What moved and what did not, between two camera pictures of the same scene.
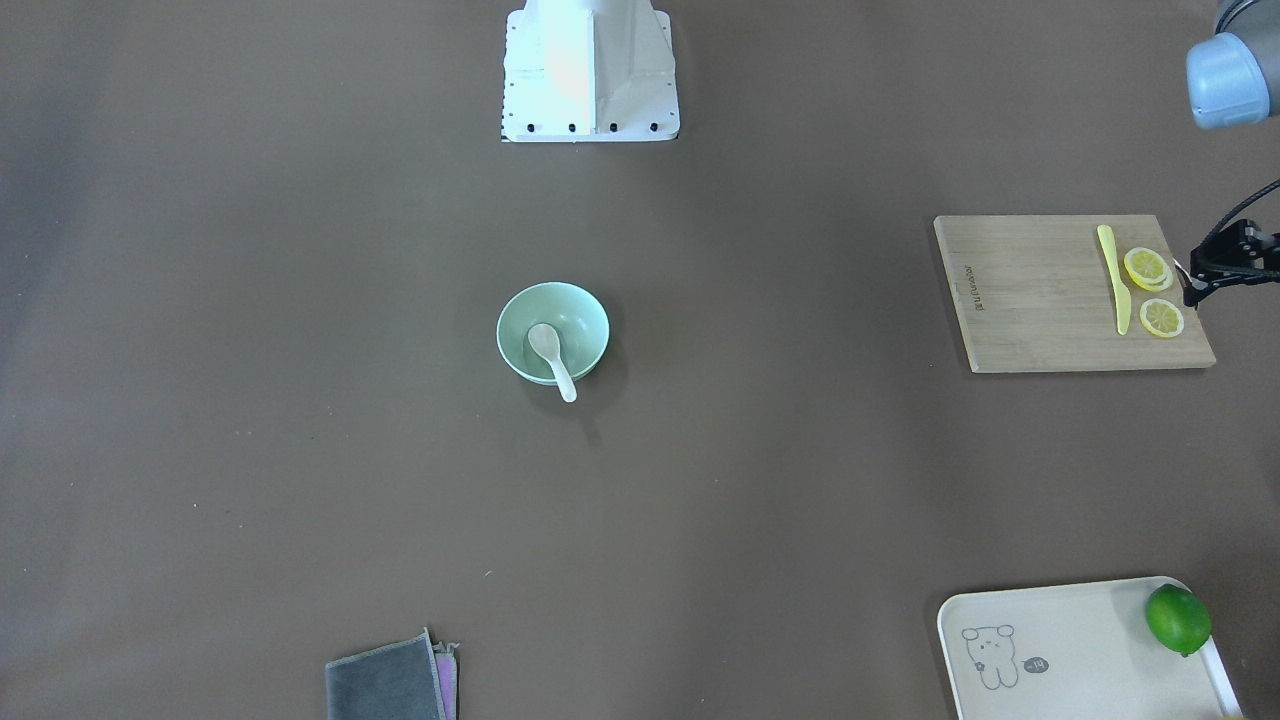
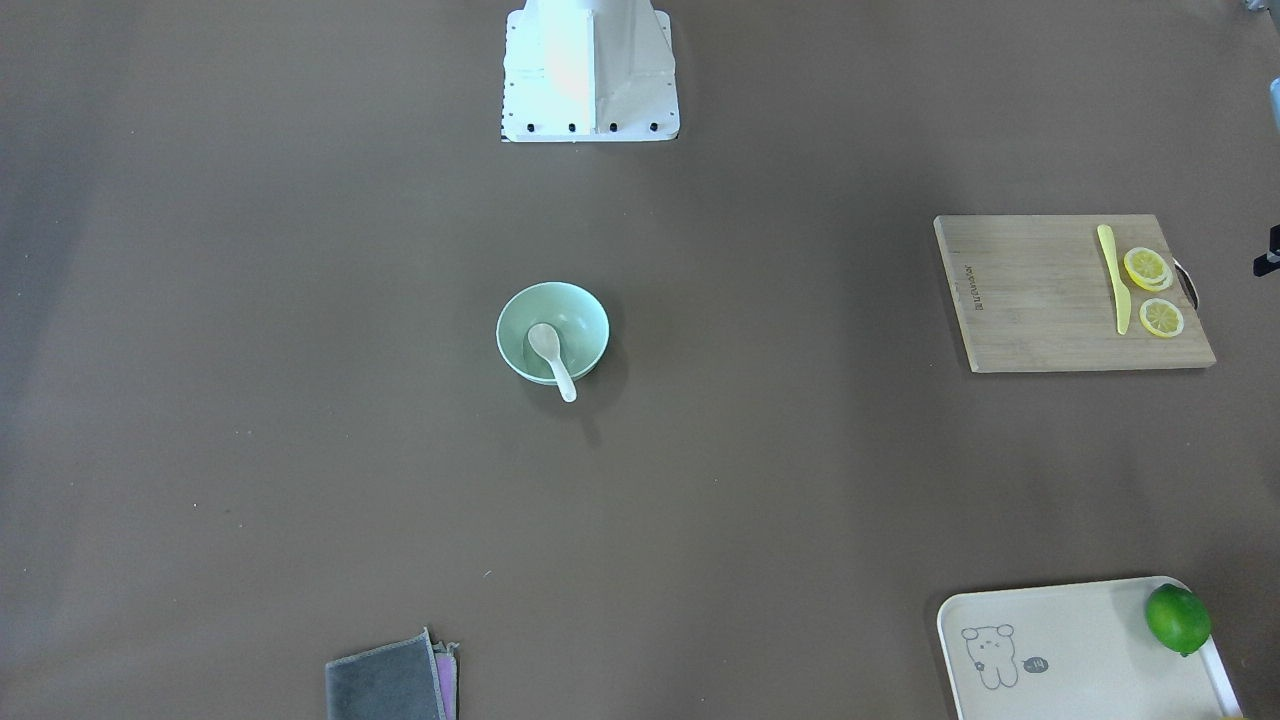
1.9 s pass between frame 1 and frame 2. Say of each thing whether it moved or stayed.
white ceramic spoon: stayed
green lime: stayed
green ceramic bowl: stayed
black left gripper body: moved
